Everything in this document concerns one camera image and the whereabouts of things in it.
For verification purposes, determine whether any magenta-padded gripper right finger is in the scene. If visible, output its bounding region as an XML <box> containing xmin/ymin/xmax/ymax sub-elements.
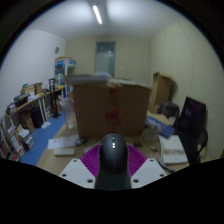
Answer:
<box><xmin>126</xmin><ymin>143</ymin><xmax>168</xmax><ymax>190</ymax></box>

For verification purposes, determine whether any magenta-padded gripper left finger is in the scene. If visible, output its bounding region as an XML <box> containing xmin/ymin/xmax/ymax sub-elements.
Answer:
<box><xmin>59</xmin><ymin>143</ymin><xmax>103</xmax><ymax>190</ymax></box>

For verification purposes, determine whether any black computer mouse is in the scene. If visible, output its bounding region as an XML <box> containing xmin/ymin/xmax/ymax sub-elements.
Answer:
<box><xmin>94</xmin><ymin>133</ymin><xmax>132</xmax><ymax>191</ymax></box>

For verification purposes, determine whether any black pen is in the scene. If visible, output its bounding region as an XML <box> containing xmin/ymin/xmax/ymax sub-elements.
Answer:
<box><xmin>155</xmin><ymin>161</ymin><xmax>176</xmax><ymax>174</ymax></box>

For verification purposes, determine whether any small black gadget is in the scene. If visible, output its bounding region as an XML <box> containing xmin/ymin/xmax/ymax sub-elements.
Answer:
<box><xmin>75</xmin><ymin>137</ymin><xmax>88</xmax><ymax>147</ymax></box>

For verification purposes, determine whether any white notebook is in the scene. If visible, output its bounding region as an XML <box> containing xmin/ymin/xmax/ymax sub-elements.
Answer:
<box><xmin>158</xmin><ymin>134</ymin><xmax>190</xmax><ymax>165</ymax></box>

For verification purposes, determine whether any white paper sheet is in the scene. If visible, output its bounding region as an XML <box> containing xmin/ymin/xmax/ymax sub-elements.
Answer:
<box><xmin>47</xmin><ymin>134</ymin><xmax>81</xmax><ymax>150</ymax></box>

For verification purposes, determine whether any blue flat book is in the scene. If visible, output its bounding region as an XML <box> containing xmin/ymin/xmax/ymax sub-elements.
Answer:
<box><xmin>145</xmin><ymin>114</ymin><xmax>176</xmax><ymax>140</ymax></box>

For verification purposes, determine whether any clear plastic jar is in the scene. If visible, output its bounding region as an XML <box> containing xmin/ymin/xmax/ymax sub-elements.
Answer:
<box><xmin>60</xmin><ymin>98</ymin><xmax>78</xmax><ymax>130</ymax></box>

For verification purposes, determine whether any black chair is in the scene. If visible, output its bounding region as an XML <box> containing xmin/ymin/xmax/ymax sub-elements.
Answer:
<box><xmin>157</xmin><ymin>101</ymin><xmax>181</xmax><ymax>120</ymax></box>

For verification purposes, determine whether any large brown cardboard box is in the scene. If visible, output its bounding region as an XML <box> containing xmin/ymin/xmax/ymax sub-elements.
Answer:
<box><xmin>64</xmin><ymin>72</ymin><xmax>153</xmax><ymax>140</ymax></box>

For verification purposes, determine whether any black laptop screen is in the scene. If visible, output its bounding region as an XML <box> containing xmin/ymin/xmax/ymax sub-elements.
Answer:
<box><xmin>175</xmin><ymin>96</ymin><xmax>207</xmax><ymax>137</ymax></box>

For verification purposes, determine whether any low shelf unit with books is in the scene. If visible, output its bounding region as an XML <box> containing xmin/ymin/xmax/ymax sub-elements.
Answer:
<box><xmin>0</xmin><ymin>114</ymin><xmax>36</xmax><ymax>163</ymax></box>

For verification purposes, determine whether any black floor stand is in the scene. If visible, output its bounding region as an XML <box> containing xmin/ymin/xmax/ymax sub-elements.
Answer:
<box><xmin>48</xmin><ymin>77</ymin><xmax>62</xmax><ymax>119</ymax></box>

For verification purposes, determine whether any open empty cardboard box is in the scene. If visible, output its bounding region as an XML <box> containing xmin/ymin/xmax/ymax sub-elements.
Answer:
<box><xmin>148</xmin><ymin>71</ymin><xmax>176</xmax><ymax>114</ymax></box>

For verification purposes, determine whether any cluttered wooden side desk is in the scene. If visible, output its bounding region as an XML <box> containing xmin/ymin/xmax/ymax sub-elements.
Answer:
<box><xmin>4</xmin><ymin>81</ymin><xmax>66</xmax><ymax>134</ymax></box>

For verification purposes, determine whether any blue glass display cabinet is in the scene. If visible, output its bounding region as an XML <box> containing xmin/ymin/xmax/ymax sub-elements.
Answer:
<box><xmin>54</xmin><ymin>57</ymin><xmax>78</xmax><ymax>98</ymax></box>

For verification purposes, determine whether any grey door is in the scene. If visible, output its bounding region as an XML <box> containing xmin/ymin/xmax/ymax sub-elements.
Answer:
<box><xmin>94</xmin><ymin>40</ymin><xmax>117</xmax><ymax>78</ymax></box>

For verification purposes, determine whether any ceiling tube light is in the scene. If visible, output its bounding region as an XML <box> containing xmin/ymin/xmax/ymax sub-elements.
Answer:
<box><xmin>92</xmin><ymin>4</ymin><xmax>104</xmax><ymax>25</ymax></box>

